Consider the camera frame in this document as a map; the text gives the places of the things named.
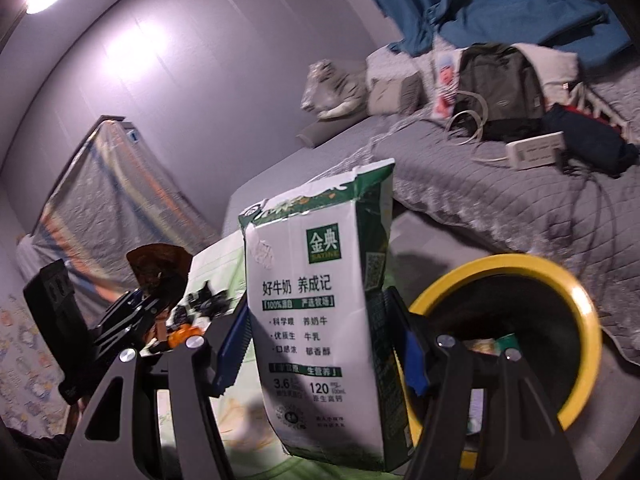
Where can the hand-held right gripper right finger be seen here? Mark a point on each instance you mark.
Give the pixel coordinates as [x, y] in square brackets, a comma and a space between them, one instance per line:
[414, 362]

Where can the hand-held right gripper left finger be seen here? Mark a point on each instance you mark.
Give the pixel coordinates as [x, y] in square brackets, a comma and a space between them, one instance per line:
[232, 355]

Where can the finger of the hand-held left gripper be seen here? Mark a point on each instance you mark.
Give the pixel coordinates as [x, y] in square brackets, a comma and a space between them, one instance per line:
[125, 320]

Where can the brown snack wrapper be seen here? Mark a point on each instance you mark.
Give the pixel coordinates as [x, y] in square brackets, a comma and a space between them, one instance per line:
[160, 265]

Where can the green white milk carton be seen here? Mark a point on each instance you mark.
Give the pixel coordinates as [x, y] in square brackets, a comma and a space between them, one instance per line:
[310, 310]

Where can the green white tissue packet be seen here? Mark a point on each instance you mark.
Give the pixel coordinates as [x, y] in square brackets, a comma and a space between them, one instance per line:
[507, 342]

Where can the yellow rim trash bin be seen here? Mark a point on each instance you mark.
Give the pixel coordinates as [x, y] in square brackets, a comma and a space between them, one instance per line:
[530, 262]

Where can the person's left forearm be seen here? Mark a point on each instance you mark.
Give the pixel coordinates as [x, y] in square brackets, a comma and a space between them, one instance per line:
[40, 452]

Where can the cartoon print mat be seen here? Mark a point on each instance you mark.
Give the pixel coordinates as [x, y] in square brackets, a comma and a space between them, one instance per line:
[25, 360]

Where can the orange snack wrapper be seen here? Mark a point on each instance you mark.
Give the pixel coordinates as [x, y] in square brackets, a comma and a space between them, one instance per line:
[182, 334]

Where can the plain grey cloth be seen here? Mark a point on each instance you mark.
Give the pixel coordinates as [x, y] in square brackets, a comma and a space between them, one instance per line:
[30, 260]

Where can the green floral tablecloth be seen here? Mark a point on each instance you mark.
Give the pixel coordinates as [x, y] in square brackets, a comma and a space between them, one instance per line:
[215, 265]

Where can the striped grey bedsheet cover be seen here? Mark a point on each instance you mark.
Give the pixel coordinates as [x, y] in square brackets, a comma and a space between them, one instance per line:
[100, 200]

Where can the grey quilted blanket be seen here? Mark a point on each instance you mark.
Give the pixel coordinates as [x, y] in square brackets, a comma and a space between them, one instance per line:
[500, 200]

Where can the grey mattress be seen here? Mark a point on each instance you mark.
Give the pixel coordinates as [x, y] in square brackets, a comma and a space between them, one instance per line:
[300, 170]

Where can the long grey pillow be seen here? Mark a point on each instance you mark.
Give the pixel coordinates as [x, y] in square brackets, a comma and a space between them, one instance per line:
[320, 132]

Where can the white power strip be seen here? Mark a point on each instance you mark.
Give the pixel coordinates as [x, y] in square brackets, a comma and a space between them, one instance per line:
[535, 150]

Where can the grey beige cushion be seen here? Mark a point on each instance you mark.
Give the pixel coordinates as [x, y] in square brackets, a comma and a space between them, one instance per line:
[395, 95]

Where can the baby doll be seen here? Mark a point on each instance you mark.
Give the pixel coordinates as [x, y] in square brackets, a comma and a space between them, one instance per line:
[446, 85]

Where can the dark navy clothing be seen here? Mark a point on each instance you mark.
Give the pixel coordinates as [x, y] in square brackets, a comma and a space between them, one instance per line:
[585, 140]

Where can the tiger plush in plastic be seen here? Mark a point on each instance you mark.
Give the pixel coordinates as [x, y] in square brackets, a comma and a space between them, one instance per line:
[335, 90]

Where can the dark green backpack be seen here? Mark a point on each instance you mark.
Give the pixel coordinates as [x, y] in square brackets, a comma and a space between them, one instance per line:
[500, 90]

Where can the pale quilted cover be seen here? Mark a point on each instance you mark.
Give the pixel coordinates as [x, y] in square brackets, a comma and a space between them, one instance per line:
[400, 62]

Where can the white slatted rack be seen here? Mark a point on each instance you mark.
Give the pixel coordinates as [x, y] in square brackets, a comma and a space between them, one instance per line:
[600, 105]

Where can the white pillow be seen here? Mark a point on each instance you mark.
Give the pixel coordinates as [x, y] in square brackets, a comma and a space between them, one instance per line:
[555, 70]

